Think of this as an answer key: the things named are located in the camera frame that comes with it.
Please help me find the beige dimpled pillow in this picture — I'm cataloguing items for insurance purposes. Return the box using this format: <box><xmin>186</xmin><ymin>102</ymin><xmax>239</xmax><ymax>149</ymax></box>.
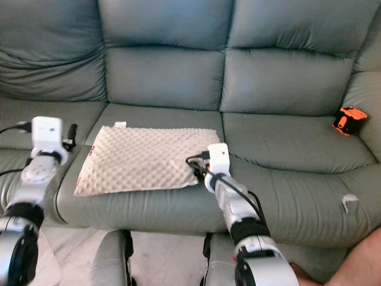
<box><xmin>74</xmin><ymin>122</ymin><xmax>222</xmax><ymax>197</ymax></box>

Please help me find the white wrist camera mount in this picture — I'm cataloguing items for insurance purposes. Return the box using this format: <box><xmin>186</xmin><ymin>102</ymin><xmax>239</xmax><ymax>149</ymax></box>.
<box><xmin>207</xmin><ymin>143</ymin><xmax>231</xmax><ymax>177</ymax></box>
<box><xmin>32</xmin><ymin>117</ymin><xmax>64</xmax><ymax>157</ymax></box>

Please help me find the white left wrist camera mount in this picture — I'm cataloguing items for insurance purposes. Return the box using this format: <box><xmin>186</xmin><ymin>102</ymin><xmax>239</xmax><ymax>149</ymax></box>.
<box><xmin>32</xmin><ymin>117</ymin><xmax>64</xmax><ymax>157</ymax></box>

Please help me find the silver robot left leg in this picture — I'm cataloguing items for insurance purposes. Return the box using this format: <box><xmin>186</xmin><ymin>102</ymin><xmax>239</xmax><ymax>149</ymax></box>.
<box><xmin>89</xmin><ymin>229</ymin><xmax>135</xmax><ymax>286</ymax></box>

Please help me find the person's bare leg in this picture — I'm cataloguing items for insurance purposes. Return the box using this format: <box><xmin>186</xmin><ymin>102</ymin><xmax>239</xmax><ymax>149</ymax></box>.
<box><xmin>292</xmin><ymin>235</ymin><xmax>381</xmax><ymax>286</ymax></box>

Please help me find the green leather sofa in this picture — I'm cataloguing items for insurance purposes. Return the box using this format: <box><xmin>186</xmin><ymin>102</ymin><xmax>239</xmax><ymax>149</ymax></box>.
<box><xmin>0</xmin><ymin>0</ymin><xmax>381</xmax><ymax>248</ymax></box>

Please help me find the orange and black tape measure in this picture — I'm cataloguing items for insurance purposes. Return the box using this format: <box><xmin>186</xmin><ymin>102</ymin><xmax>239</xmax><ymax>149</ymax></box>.
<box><xmin>332</xmin><ymin>105</ymin><xmax>368</xmax><ymax>136</ymax></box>

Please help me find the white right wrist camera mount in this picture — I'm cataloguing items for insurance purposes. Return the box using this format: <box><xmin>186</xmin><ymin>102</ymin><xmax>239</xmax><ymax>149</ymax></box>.
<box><xmin>207</xmin><ymin>143</ymin><xmax>231</xmax><ymax>177</ymax></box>

